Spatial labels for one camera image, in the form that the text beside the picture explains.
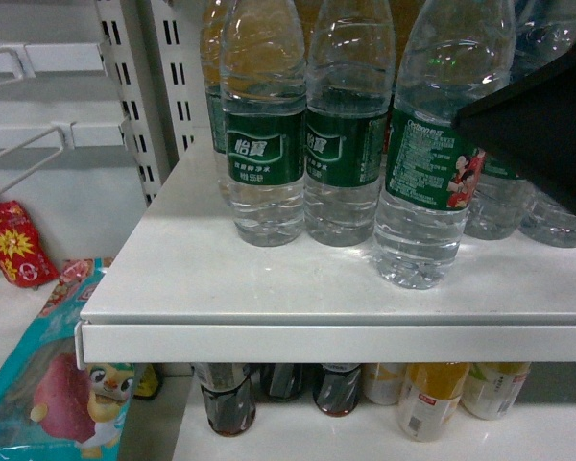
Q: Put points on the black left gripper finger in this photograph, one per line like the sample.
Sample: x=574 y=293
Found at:
x=531 y=126

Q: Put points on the water bottle green label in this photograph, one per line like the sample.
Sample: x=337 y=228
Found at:
x=458 y=52

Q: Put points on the water bottle behind gripper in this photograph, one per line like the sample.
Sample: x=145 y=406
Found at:
x=498 y=203

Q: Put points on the water bottle far right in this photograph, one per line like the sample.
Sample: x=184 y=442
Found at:
x=547 y=222

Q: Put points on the water bottle middle front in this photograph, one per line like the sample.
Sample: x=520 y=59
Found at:
x=349 y=80

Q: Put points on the water bottle left front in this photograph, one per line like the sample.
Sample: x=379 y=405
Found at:
x=263 y=96

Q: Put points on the white top shelf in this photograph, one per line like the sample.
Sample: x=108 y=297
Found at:
x=186 y=288

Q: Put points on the white perforated shelf upright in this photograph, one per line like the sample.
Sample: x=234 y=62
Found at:
x=153 y=55

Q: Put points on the pale juice bottle right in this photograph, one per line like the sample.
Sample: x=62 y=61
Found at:
x=491 y=388

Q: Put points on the pale juice bottle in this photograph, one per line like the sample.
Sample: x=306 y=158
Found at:
x=382 y=382
x=491 y=388

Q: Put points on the orange juice bottle white label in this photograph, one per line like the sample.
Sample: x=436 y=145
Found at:
x=430 y=394

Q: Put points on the pale juice bottle rear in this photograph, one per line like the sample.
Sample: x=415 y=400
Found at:
x=382 y=382

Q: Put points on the dark tea bottle middle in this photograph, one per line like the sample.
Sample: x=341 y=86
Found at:
x=336 y=388

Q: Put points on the dark tea bottle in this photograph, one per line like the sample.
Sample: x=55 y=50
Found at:
x=336 y=388
x=228 y=397
x=281 y=381

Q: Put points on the dark tea bottle rear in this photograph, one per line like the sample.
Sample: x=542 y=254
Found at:
x=281 y=381

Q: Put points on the dark tea bottle front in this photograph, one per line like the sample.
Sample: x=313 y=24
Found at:
x=228 y=397

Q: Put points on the red snack packet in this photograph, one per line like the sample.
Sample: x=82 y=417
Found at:
x=23 y=261

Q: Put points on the teal snack bag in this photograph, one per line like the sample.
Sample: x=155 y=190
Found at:
x=52 y=408

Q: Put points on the white wire hook rack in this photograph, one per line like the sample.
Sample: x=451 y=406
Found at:
x=56 y=98

